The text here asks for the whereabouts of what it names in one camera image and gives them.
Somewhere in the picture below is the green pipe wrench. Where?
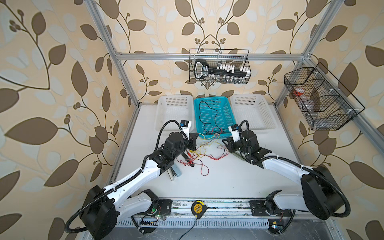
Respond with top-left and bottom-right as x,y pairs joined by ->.
182,153 -> 195,167

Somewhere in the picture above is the yellow cable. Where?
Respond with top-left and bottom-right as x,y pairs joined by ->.
191,131 -> 229,164

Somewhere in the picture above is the red cable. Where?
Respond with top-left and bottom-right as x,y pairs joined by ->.
196,127 -> 232,161

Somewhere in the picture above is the black wire basket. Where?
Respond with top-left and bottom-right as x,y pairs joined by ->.
189,48 -> 252,85
284,63 -> 366,131

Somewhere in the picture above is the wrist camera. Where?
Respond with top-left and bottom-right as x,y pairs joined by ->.
180,120 -> 192,138
229,124 -> 242,143

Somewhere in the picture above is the green utility knife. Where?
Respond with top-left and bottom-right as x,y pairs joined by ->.
232,151 -> 247,162

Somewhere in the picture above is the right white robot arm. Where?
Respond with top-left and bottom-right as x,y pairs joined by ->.
223,131 -> 351,220

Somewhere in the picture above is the grey blue stapler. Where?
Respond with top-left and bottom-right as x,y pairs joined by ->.
167,165 -> 182,182

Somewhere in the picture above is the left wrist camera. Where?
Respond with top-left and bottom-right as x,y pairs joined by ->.
180,120 -> 192,138

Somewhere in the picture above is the right black wire basket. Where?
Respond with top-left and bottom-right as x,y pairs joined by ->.
284,63 -> 366,131

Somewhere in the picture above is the teal plastic basket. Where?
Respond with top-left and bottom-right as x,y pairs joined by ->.
194,97 -> 236,139

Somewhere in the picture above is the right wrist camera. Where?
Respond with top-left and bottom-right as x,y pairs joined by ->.
229,124 -> 242,143

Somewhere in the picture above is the yellow tape measure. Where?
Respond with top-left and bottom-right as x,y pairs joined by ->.
191,201 -> 208,220

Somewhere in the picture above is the back black wire basket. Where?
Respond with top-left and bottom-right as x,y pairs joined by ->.
189,48 -> 252,85

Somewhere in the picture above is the right white plastic basket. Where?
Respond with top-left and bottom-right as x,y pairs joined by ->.
230,94 -> 278,133

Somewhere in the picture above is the left white plastic basket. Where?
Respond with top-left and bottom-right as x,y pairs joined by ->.
155,95 -> 196,132

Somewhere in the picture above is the black cable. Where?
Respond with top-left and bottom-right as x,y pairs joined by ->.
199,101 -> 232,136

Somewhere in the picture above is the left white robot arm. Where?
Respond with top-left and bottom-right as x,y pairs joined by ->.
64,132 -> 199,240

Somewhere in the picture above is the aluminium frame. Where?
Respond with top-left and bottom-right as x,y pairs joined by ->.
74,0 -> 384,240

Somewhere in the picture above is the white plastic basket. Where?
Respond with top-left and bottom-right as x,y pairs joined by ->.
230,94 -> 278,133
155,95 -> 196,132

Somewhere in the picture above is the red item in basket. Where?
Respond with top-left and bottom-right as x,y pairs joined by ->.
293,88 -> 305,97

